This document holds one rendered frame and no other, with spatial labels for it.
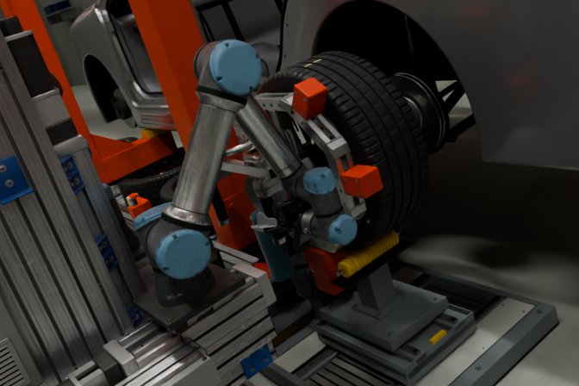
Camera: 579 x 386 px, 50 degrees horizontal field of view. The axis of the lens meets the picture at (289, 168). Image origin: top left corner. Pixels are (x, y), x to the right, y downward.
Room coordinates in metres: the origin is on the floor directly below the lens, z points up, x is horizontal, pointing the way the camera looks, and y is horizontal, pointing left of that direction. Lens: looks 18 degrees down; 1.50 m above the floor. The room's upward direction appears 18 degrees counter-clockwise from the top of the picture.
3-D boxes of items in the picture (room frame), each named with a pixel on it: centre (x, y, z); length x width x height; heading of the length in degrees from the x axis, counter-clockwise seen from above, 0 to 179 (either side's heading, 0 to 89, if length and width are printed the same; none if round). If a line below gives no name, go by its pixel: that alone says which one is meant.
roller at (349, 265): (1.92, -0.17, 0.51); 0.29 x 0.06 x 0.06; 121
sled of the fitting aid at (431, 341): (2.03, -0.18, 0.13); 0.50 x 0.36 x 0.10; 31
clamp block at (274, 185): (1.72, 0.07, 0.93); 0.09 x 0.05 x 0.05; 121
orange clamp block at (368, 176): (1.70, -0.19, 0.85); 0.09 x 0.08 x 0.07; 31
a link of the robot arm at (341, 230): (1.45, -0.06, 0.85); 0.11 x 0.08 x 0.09; 31
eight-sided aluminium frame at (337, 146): (1.97, -0.02, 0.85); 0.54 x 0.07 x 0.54; 31
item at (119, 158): (4.19, 0.96, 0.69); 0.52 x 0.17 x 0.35; 121
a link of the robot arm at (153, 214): (1.43, 0.34, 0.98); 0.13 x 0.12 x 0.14; 21
